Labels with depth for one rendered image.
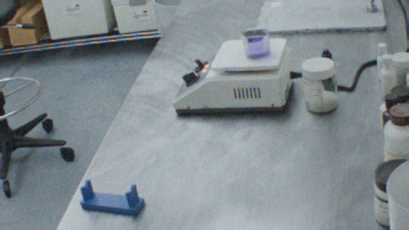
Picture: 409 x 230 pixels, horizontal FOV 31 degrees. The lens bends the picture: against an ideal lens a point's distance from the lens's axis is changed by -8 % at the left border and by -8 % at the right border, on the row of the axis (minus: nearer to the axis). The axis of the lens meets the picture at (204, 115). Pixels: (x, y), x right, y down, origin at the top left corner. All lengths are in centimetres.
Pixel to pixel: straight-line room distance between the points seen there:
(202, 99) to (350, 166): 33
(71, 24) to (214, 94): 244
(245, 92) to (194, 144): 13
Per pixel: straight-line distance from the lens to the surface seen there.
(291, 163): 119
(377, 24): 166
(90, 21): 370
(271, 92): 132
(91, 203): 116
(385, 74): 133
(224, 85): 133
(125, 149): 131
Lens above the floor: 137
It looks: 27 degrees down
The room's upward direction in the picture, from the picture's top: 10 degrees counter-clockwise
